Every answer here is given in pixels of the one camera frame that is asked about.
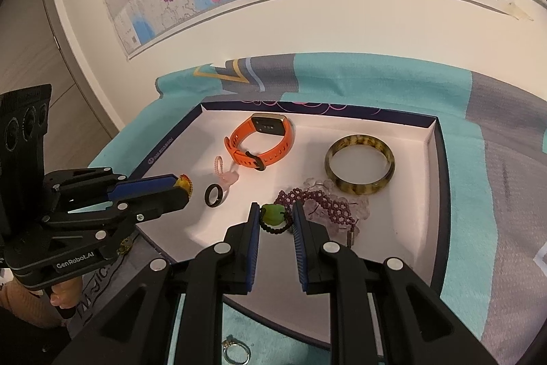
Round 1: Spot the black ring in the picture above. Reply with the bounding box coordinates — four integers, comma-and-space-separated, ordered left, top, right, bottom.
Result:
204, 183, 225, 207

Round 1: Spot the amber orange pendant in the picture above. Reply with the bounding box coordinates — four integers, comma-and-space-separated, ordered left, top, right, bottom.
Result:
176, 173, 195, 195

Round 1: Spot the clear crystal bead bracelet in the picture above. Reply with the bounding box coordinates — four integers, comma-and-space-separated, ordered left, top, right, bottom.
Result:
301, 177, 370, 229

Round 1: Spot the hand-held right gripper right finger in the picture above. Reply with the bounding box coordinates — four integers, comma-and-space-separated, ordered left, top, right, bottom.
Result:
292, 203, 498, 365

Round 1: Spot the pink ring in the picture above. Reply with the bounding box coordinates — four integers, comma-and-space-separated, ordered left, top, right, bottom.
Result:
213, 156, 240, 187

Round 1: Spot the orange smart watch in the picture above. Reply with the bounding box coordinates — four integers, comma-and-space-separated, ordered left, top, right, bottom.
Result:
224, 113, 295, 172

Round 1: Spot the clear tape piece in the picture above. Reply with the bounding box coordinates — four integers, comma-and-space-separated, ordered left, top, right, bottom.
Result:
506, 3, 535, 23

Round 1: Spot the green stone black bead bracelet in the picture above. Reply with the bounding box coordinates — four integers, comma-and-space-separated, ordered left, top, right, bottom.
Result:
258, 203, 295, 236

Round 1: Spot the purple beaded bracelet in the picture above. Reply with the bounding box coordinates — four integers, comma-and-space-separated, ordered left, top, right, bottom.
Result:
273, 187, 364, 248

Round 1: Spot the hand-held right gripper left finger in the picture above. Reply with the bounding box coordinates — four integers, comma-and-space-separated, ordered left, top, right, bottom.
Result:
53, 201, 261, 365

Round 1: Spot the person's left hand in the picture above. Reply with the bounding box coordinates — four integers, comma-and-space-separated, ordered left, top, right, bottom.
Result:
0, 275, 82, 327

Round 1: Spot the teal and grey printed cloth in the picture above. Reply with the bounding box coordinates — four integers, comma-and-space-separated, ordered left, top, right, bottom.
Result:
55, 53, 547, 365

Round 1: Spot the white box with navy rim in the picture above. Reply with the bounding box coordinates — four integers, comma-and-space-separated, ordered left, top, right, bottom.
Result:
128, 100, 450, 351

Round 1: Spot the silver ring with teal stone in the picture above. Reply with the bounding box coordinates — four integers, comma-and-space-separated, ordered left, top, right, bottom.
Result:
222, 337, 251, 365

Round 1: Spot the tortoiseshell bangle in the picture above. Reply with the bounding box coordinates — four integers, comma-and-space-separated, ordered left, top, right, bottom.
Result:
324, 134, 396, 195

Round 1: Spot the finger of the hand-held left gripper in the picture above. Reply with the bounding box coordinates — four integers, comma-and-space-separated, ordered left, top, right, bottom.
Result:
42, 189, 191, 243
43, 167, 180, 216

